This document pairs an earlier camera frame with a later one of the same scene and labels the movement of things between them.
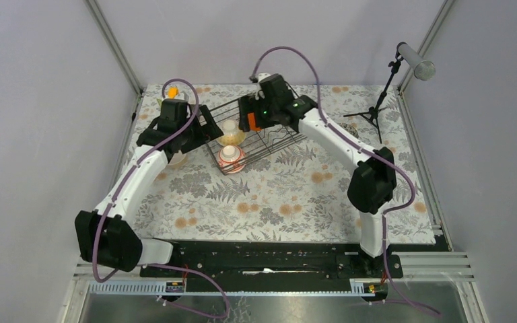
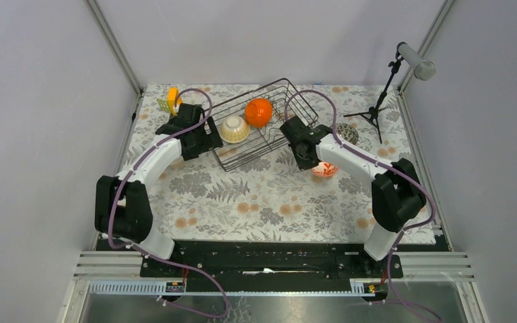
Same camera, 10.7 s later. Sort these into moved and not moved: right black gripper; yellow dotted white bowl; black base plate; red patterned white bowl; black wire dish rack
Moved: right black gripper; red patterned white bowl
Not moved: black base plate; black wire dish rack; yellow dotted white bowl
